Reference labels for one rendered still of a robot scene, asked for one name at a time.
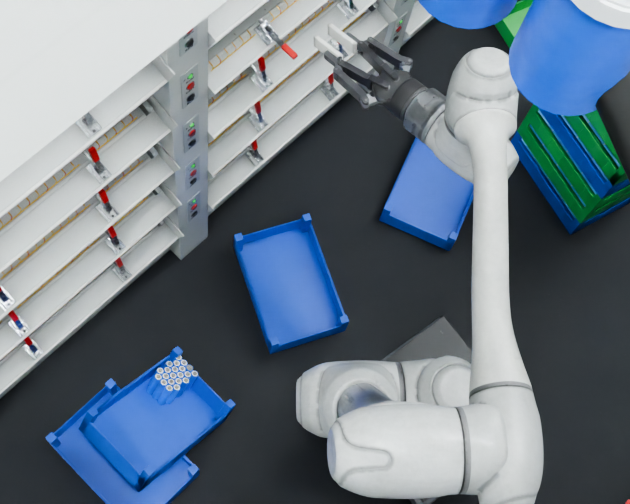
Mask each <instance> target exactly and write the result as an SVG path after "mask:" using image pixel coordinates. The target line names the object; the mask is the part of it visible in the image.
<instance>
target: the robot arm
mask: <svg viewBox="0 0 630 504"><path fill-rule="evenodd" d="M328 35H329V36H331V37H332V38H333V39H335V40H336V41H337V42H339V43H340V44H341V45H343V46H344V47H345V48H347V49H348V50H349V51H350V52H352V53H353V54H356V53H357V50H358V55H359V54H360V55H361V56H362V57H363V58H364V59H365V60H366V61H367V62H368V63H369V64H370V65H371V66H372V67H373V68H374V69H375V70H376V71H377V72H378V73H379V76H375V75H373V74H371V75H370V74H368V73H366V72H364V71H363V70H361V69H359V68H357V67H355V66H354V65H352V64H350V63H348V62H346V61H344V60H343V55H342V54H341V53H340V52H339V51H337V50H336V49H335V48H333V47H332V46H331V45H329V44H328V43H327V42H325V41H324V40H323V39H321V38H320V37H319V36H317V35H315V36H314V47H316V48H317V49H318V50H319V51H321V52H322V53H323V54H324V59H325V60H326V61H328V62H329V63H330V64H331V65H333V66H334V68H333V78H334V79H335V80H336V81H337V82H338V83H339V84H340V85H341V86H342V87H343V88H344V89H346V90H347V91H348V92H349V93H350V94H351V95H352V96H353V97H354V98H355V99H357V100H358V101H359V103H360V105H361V107H362V109H363V110H365V111H366V110H368V109H369V107H370V106H372V105H375V104H377V105H379V106H383V107H385V108H387V109H388V110H389V112H391V113H392V114H393V115H394V116H396V117H397V118H398V119H400V120H401V121H403V125H404V128H405V129H406V130H408V131H409V132H410V133H411V134H413V135H414V136H415V137H417V138H418V139H419V140H420V141H421V142H422V143H424V144H426V145H427V146H428V147H429V148H430V149H431V150H432V151H433V153H434V154H435V156H436V157H437V158H438V159H439V160H440V161H441V162H442V163H443V164H445V165H446V166H447V167H448V168H450V169H451V170H452V171H453V172H455V173H456V174H458V175H459V176H461V177H462V178H464V179H465V180H467V181H469V182H471V183H473V184H474V198H473V239H472V283H471V302H472V355H471V364H470V363H469V362H467V361H466V360H464V359H461V358H458V357H454V356H449V355H445V356H443V357H440V358H437V359H434V358H431V359H423V360H414V361H403V362H387V361H370V360H355V361H336V362H326V363H322V364H319V365H317V366H315V367H313V368H311V369H309V370H307V371H306V372H304V373H303V374H302V376H301V377H300V378H299V379H298V380H297V383H296V417H297V421H298V422H299V423H300V424H301V425H302V427H303V428H304V429H306V430H307V431H309V432H311V433H313V434H315V435H317V436H319V437H323V438H328V439H327V459H328V467H329V471H330V474H331V476H332V478H333V480H335V481H336V482H337V484H338V485H339V486H340V487H342V488H344V489H346V490H348V491H351V492H353V493H356V494H359V495H362V496H366V497H371V498H387V499H423V498H435V497H441V496H446V495H456V494H464V495H478V499H479V504H534V503H535V499H536V496H537V493H538V490H539V488H540V484H541V480H542V473H543V437H542V428H541V421H540V415H539V412H538V409H537V406H536V402H535V398H534V394H533V390H532V386H531V383H530V380H529V378H528V375H527V372H526V370H525V367H524V364H523V361H522V358H521V355H520V352H519V349H518V346H517V342H516V339H515V335H514V331H513V326H512V320H511V312H510V298H509V244H508V178H509V177H510V176H511V174H512V173H513V171H514V170H515V168H516V166H517V164H518V161H519V156H518V154H517V152H516V150H515V148H514V146H513V144H512V143H511V141H510V140H509V138H510V137H511V136H512V135H513V134H514V133H515V131H516V129H517V107H518V95H519V94H518V92H517V86H516V84H515V82H514V80H513V79H512V77H511V72H510V68H509V55H508V54H507V53H505V52H504V51H502V50H499V49H496V48H492V47H483V48H479V49H473V50H471V51H470V52H468V53H467V54H466V55H465V56H464V57H463V58H461V60H460V61H459V62H458V64H457V65H456V67H455V69H454V71H453V73H452V76H451V79H450V82H449V86H448V90H447V95H446V96H444V95H443V94H442V93H440V92H439V91H438V90H436V89H434V88H430V89H428V88H427V87H426V86H424V85H423V84H422V83H420V82H419V81H418V80H416V79H414V78H412V77H411V75H410V73H409V72H410V71H411V70H412V64H413V60H412V59H411V58H408V57H404V56H401V55H400V54H398V53H397V52H395V51H393V50H392V49H390V48H389V47H387V46H385V45H384V44H382V43H381V42H379V41H377V40H376V39H374V38H373V37H368V38H367V40H364V41H361V40H359V39H358V38H356V37H355V36H354V35H352V34H351V33H349V32H347V33H346V34H345V33H343V32H342V31H341V30H339V29H338V28H337V27H335V26H334V25H333V24H331V23H329V24H328ZM377 55H378V56H379V57H381V58H383V59H384V60H386V61H387V62H389V63H390V64H392V65H394V66H395V67H397V68H399V69H400V70H394V69H392V68H391V67H390V66H389V65H388V64H387V63H384V62H383V61H382V60H381V59H380V58H379V57H378V56H377ZM352 79H353V80H355V81H357V82H358V83H360V84H362V85H364V86H366V87H367V89H368V90H370V91H372V92H373V94H374V97H371V96H370V95H369V94H366V93H365V91H364V90H363V89H362V88H361V87H360V86H359V85H357V84H356V83H355V82H354V81H353V80H352Z"/></svg>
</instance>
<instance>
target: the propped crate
mask: <svg viewBox="0 0 630 504"><path fill-rule="evenodd" d="M182 353H183V351H182V350H181V349H180V348H179V347H178V346H177V347H175V348H174V349H173V350H172V352H171V353H170V355H168V356H167V357H165V358H164V359H163V360H161V361H160V362H158V363H157V364H156V365H154V366H153V367H151V368H150V369H149V370H147V371H146V372H145V373H143V374H142V375H140V376H139V377H138V378H136V379H135V380H134V381H132V382H131V383H129V384H128V385H127V386H125V387H124V388H122V389H121V390H120V391H118V392H117V393H116V394H114V395H113V396H111V397H110V398H109V399H107V400H106V401H104V402H103V403H102V404H100V405H99V406H98V407H96V408H94V407H92V408H91V409H89V410H88V411H87V413H86V415H85V417H84V418H83V420H82V422H81V424H80V426H79V428H78V429H79V430H80V431H81V432H82V433H83V434H84V435H85V437H86V438H87V439H88V440H89V441H90V442H91V443H92V444H93V445H94V446H95V447H96V448H97V449H98V450H99V451H100V452H101V453H102V454H103V455H104V457H105V458H106V459H107V460H108V461H109V462H110V463H111V464H112V465H113V466H114V467H115V468H116V469H117V470H118V471H119V472H120V473H121V474H122V475H123V477H124V478H125V479H126V480H127V481H128V482H129V483H130V484H131V485H132V486H133V487H134V488H135V489H136V490H137V491H138V492H140V491H141V490H143V489H144V488H145V487H146V486H147V485H149V484H150V483H151V482H152V481H153V480H155V479H156V478H157V477H158V476H159V475H161V474H162V473H163V472H164V471H165V470H167V469H168V468H169V467H170V466H171V465H173V464H174V463H175V462H176V461H177V460H179V459H180V458H181V457H182V456H183V455H185V454H186V453H187V452H188V451H189V450H191V449H192V448H193V447H194V446H195V445H197V444H198V443H199V442H200V441H201V440H203V439H204V438H205V437H206V436H207V435H209V434H210V433H211V432H212V431H213V430H215V429H216V428H217V427H218V426H219V425H221V424H222V423H223V422H224V421H225V420H226V418H227V417H228V415H229V414H230V413H231V411H232V410H233V408H234V407H235V405H236V404H235V403H234V402H233V401H232V400H231V399H229V400H228V401H227V402H226V403H225V402H224V401H223V400H222V399H221V398H220V397H219V396H218V395H217V394H216V393H215V392H214V391H213V390H212V389H211V388H210V387H209V386H208V385H207V384H206V383H205V382H204V381H203V380H202V379H201V378H200V377H199V376H198V377H197V378H196V380H195V381H194V383H193V385H192V386H191V388H190V389H189V390H184V392H183V393H182V395H181V396H180V397H175V399H174V400H173V402H172V403H171V404H167V403H166V402H165V404H164V405H160V404H159V403H158V399H154V398H153V397H152V394H149V393H148V392H147V388H148V386H149V382H150V380H151V378H152V376H153V375H154V373H155V371H156V369H157V368H159V367H161V368H163V367H164V365H165V363H166V362H167V361H171V362H172V361H173V359H174V358H175V357H176V358H177V357H178V356H180V355H181V354H182Z"/></svg>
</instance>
